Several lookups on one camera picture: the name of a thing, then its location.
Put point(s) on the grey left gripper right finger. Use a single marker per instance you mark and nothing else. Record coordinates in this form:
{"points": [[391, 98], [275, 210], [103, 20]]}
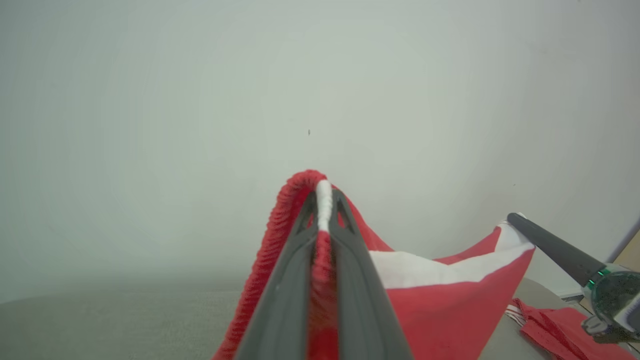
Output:
{"points": [[362, 315]]}

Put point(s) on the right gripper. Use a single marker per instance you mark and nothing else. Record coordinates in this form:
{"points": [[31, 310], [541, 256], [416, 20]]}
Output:
{"points": [[617, 300]]}

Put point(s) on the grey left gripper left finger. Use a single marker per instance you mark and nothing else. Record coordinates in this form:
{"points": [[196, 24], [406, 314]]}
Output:
{"points": [[285, 310]]}

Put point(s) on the red shorts white stripes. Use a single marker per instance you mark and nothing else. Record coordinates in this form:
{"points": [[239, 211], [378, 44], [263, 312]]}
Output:
{"points": [[450, 315]]}

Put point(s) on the beige wooden panel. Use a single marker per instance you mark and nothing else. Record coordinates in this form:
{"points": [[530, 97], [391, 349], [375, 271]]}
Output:
{"points": [[631, 255]]}

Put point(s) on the white wall baseboard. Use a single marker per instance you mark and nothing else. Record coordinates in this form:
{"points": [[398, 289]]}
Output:
{"points": [[570, 294]]}

